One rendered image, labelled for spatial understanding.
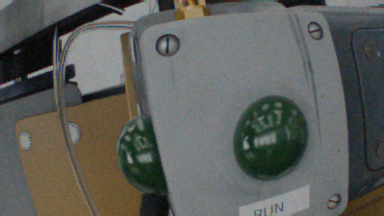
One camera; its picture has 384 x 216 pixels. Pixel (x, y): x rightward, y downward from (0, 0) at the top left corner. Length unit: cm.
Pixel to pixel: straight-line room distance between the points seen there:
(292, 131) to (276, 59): 3
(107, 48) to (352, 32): 517
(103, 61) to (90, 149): 479
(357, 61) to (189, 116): 10
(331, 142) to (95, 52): 522
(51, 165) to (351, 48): 42
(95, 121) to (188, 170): 43
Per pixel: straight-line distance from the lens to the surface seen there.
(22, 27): 75
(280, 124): 36
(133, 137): 39
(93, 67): 559
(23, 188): 82
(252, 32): 38
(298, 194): 38
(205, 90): 38
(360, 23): 44
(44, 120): 80
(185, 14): 45
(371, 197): 70
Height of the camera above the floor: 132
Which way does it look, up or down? 3 degrees down
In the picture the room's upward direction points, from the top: 10 degrees counter-clockwise
